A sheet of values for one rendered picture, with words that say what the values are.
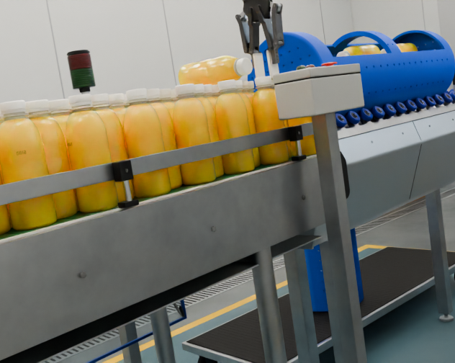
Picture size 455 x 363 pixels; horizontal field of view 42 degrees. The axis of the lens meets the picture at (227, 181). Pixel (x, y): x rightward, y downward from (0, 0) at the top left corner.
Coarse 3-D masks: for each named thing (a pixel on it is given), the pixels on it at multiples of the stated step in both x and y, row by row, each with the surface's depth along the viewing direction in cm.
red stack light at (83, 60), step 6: (78, 54) 161; (84, 54) 162; (90, 54) 164; (72, 60) 161; (78, 60) 161; (84, 60) 162; (90, 60) 163; (72, 66) 162; (78, 66) 161; (84, 66) 162; (90, 66) 163
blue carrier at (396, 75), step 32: (288, 32) 167; (352, 32) 198; (416, 32) 230; (288, 64) 169; (320, 64) 161; (384, 64) 185; (416, 64) 200; (448, 64) 218; (384, 96) 189; (416, 96) 209
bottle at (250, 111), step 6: (240, 90) 136; (246, 96) 136; (246, 102) 135; (246, 108) 135; (252, 108) 137; (252, 114) 136; (252, 120) 136; (252, 126) 136; (252, 132) 136; (258, 156) 138; (258, 162) 137
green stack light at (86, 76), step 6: (72, 72) 162; (78, 72) 161; (84, 72) 162; (90, 72) 163; (72, 78) 162; (78, 78) 162; (84, 78) 162; (90, 78) 163; (72, 84) 163; (78, 84) 162; (84, 84) 162; (90, 84) 163
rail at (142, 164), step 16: (304, 128) 143; (208, 144) 119; (224, 144) 123; (240, 144) 126; (256, 144) 130; (144, 160) 108; (160, 160) 110; (176, 160) 113; (192, 160) 116; (48, 176) 94; (64, 176) 96; (80, 176) 98; (96, 176) 100; (112, 176) 103; (0, 192) 88; (16, 192) 90; (32, 192) 92; (48, 192) 94
